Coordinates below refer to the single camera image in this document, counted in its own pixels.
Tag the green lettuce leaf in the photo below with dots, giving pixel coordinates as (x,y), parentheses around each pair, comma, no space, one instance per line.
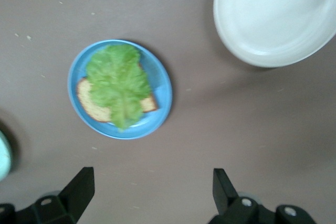
(118,85)

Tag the brown bread slice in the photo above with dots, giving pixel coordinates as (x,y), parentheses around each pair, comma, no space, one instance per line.
(88,100)

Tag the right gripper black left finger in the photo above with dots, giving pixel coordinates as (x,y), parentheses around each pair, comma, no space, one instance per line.
(84,190)

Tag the blue plate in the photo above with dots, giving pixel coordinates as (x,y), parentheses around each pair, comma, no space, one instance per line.
(160,77)

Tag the mint green plate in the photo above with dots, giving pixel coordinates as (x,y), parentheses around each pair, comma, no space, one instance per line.
(4,155)

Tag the beige plate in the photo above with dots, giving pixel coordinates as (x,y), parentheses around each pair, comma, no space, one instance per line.
(275,16)

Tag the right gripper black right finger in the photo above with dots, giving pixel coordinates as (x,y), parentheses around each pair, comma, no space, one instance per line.
(223,192)

